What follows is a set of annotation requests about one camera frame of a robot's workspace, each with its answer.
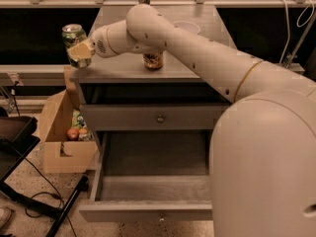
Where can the closed top drawer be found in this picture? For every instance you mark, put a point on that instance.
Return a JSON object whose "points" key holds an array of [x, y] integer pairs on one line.
{"points": [[152, 117]]}

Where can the orange fruit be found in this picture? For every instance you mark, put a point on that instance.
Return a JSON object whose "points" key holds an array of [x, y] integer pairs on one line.
{"points": [[83, 130]]}

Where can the black tray cart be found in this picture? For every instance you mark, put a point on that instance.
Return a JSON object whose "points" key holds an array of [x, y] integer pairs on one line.
{"points": [[17, 140]]}

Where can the cardboard box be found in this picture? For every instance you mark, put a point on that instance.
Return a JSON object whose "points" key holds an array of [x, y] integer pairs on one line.
{"points": [[61, 155]]}

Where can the open middle drawer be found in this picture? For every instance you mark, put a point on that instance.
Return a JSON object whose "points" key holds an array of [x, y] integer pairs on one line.
{"points": [[157, 175]]}

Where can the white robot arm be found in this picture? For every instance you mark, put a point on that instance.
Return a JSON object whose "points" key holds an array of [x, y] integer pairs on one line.
{"points": [[263, 147]]}

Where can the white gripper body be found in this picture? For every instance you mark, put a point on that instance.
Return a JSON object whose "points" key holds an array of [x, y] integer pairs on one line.
{"points": [[100, 41]]}

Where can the green snack bag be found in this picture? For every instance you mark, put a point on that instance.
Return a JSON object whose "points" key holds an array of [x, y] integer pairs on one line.
{"points": [[77, 120]]}

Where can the gold orange soda can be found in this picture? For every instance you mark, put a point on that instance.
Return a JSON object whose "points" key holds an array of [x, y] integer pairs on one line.
{"points": [[153, 60]]}

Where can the green soda can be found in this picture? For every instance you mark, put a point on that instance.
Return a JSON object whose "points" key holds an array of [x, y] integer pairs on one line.
{"points": [[71, 35]]}

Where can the white ceramic bowl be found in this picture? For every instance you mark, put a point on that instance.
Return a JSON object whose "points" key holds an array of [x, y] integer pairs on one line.
{"points": [[188, 26]]}

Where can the grey wooden drawer cabinet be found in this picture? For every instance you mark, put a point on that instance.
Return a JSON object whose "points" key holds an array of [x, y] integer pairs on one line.
{"points": [[123, 80]]}

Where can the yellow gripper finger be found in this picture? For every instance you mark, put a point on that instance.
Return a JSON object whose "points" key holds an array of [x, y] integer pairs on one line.
{"points": [[82, 50]]}

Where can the red apple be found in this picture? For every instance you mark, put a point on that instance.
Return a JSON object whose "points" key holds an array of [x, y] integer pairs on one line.
{"points": [[72, 134]]}

